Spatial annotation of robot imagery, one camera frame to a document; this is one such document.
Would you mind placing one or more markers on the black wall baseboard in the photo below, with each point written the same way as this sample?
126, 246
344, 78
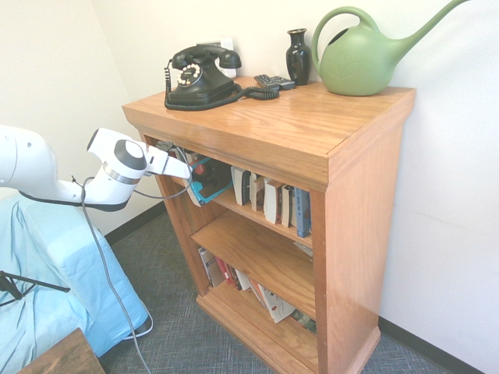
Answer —
132, 224
436, 346

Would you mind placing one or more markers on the black rotary telephone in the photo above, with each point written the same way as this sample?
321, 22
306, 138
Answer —
234, 95

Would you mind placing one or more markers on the black rotary telephone base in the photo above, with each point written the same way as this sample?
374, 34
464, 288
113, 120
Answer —
202, 83

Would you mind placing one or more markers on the black-spined paperback book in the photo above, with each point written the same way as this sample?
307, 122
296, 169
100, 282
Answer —
287, 206

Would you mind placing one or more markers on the black glossy vase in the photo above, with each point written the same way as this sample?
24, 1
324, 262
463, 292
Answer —
298, 54

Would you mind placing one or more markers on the white wall device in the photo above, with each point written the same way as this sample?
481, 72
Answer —
226, 43

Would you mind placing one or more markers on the blue-spined book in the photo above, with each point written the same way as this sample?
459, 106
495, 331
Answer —
303, 212

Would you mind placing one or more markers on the green plastic watering can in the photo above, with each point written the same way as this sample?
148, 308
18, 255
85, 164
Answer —
358, 58

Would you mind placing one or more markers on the dark remote control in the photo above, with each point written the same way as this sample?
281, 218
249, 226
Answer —
265, 81
284, 82

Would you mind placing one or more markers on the dark wooden table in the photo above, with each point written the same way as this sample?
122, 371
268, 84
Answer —
62, 354

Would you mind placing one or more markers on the slim white leaning book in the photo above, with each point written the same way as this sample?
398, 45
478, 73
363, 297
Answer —
242, 280

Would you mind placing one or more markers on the dark green and red book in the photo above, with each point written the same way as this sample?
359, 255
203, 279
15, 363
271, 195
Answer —
306, 322

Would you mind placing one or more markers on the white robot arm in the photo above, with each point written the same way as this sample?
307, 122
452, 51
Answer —
23, 163

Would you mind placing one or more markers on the light blue cloth cover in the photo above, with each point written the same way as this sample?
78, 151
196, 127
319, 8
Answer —
47, 253

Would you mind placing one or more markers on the thin tan-edged paperback book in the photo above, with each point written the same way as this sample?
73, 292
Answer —
255, 192

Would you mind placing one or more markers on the teal and red paperback book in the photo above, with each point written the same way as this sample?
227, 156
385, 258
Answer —
199, 196

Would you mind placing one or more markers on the thick cream-paged paperback book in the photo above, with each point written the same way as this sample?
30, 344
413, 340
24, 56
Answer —
271, 202

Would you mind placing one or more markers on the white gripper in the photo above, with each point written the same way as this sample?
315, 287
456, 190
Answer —
171, 165

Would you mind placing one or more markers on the oak wooden bookshelf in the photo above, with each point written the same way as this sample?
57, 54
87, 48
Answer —
273, 128

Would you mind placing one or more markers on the large white magazine book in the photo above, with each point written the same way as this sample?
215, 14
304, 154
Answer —
208, 267

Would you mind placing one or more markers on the white curved frame base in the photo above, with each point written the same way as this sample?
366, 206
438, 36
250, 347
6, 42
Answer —
146, 329

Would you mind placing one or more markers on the thick white-paged black book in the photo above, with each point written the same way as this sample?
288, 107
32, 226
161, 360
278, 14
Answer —
239, 185

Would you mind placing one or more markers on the white book with red print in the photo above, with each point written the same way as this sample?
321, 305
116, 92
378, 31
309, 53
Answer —
277, 305

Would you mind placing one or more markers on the black telephone handset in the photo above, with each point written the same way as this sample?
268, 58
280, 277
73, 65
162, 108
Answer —
206, 52

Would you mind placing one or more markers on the black tripod stand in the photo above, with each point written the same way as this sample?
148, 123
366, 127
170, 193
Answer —
23, 282

